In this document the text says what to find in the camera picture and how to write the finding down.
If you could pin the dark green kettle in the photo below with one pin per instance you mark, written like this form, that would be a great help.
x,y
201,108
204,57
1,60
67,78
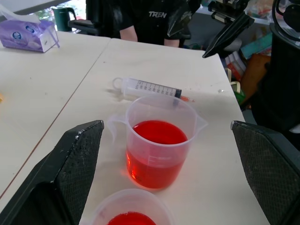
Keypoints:
x,y
61,20

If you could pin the small clear plastic scrap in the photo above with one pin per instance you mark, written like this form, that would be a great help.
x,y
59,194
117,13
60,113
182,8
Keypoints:
x,y
220,90

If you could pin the purple tissue box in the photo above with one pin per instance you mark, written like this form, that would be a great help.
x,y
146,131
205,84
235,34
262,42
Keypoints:
x,y
25,35

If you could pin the teal flat box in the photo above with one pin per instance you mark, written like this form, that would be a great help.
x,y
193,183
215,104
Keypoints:
x,y
256,44

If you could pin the clear plastic syringe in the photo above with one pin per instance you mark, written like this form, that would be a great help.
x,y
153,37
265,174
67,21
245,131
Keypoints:
x,y
150,87

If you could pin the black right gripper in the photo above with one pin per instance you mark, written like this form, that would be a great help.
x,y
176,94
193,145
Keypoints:
x,y
226,10

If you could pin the person in black t-shirt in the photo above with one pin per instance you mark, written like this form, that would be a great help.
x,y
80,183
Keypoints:
x,y
150,23

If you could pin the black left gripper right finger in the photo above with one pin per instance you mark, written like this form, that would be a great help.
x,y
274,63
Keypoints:
x,y
269,168

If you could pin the stack of books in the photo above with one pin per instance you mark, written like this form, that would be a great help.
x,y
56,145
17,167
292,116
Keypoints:
x,y
235,64

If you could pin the beaker with red liquid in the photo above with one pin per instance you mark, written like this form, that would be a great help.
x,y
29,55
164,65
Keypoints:
x,y
154,161

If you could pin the black mesh office chair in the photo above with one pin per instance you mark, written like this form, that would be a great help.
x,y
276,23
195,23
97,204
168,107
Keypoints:
x,y
279,82

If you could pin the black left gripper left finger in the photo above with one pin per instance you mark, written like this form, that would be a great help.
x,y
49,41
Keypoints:
x,y
58,178

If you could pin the brown cardboard box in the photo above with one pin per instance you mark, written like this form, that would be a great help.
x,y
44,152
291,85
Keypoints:
x,y
254,75

